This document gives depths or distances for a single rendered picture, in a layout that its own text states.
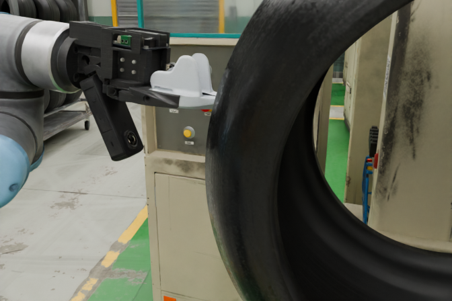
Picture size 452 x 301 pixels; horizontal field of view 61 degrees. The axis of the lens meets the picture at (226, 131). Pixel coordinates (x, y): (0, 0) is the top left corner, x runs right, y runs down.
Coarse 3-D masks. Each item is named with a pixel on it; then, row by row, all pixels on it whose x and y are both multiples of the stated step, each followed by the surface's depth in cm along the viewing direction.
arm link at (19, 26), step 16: (0, 16) 50; (16, 16) 51; (0, 32) 48; (16, 32) 48; (0, 48) 48; (16, 48) 47; (0, 64) 49; (16, 64) 48; (0, 80) 50; (16, 80) 50
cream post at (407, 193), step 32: (416, 0) 58; (448, 0) 57; (416, 32) 59; (448, 32) 58; (416, 64) 60; (448, 64) 59; (416, 96) 62; (448, 96) 60; (384, 128) 65; (416, 128) 63; (448, 128) 61; (384, 160) 66; (416, 160) 64; (448, 160) 63; (384, 192) 67; (416, 192) 66; (448, 192) 64; (384, 224) 69; (416, 224) 67; (448, 224) 65
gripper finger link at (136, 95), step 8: (136, 88) 44; (144, 88) 44; (120, 96) 44; (128, 96) 44; (136, 96) 43; (144, 96) 43; (152, 96) 43; (160, 96) 43; (168, 96) 43; (176, 96) 43; (144, 104) 43; (152, 104) 43; (160, 104) 43; (168, 104) 43; (176, 104) 43
